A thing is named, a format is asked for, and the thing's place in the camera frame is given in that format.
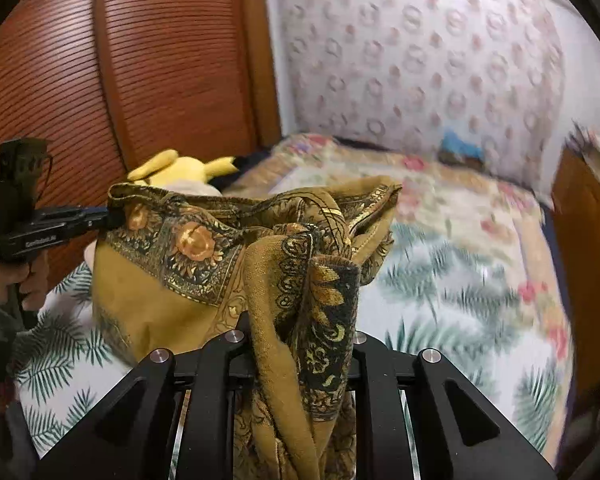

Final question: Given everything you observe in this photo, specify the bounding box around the golden brown patterned shirt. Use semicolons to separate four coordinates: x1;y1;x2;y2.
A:
92;177;401;479

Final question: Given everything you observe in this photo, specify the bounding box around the person left hand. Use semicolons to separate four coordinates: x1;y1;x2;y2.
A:
0;252;50;311

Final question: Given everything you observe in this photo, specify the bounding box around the yellow plush toy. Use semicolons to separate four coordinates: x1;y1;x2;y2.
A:
126;150;238;188

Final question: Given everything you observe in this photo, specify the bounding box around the floral bed blanket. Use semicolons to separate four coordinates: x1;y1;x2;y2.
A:
9;131;577;480

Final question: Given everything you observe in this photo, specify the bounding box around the brown louvered wardrobe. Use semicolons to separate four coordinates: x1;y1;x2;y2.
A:
0;0;284;311

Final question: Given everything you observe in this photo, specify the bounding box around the blue item on box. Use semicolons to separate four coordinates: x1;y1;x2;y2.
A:
437;130;484;171

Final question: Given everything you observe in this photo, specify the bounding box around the wooden side cabinet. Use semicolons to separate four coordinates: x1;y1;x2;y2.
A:
552;148;600;402

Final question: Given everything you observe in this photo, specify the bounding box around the pink circle patterned curtain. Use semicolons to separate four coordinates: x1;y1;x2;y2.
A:
278;0;565;188

